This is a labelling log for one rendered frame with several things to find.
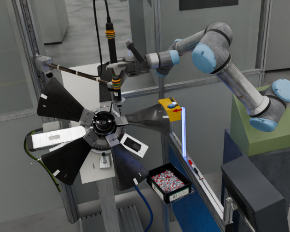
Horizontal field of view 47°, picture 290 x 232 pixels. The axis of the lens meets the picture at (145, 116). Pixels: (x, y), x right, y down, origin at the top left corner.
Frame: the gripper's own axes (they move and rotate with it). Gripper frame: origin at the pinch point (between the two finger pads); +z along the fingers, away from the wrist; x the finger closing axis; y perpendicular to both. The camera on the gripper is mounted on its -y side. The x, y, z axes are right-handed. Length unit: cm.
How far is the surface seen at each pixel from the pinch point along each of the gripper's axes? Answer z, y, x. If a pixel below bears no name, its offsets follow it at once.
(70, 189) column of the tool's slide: 35, 119, 58
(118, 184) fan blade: 5, 53, -25
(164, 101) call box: -37, 43, 34
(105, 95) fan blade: 2.2, 20.6, 9.6
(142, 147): -13, 50, -4
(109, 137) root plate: 4.9, 37.3, -6.1
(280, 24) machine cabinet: -280, 76, 260
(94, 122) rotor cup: 11.3, 27.7, -5.0
